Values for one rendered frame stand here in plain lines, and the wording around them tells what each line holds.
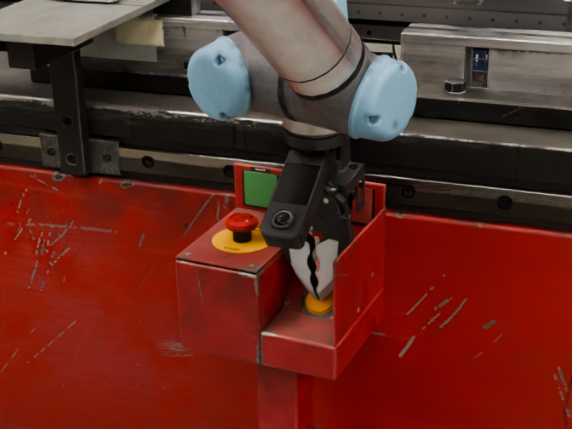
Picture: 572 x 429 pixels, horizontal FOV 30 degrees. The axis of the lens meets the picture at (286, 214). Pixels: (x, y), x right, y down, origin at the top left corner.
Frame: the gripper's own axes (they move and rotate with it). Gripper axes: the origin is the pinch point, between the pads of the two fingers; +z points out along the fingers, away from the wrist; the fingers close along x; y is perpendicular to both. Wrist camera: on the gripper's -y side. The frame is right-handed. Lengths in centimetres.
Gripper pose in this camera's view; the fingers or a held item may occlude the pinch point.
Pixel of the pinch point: (317, 293)
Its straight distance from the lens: 123.9
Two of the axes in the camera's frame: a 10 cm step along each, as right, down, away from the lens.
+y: 4.1, -4.5, 8.0
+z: 0.5, 8.8, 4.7
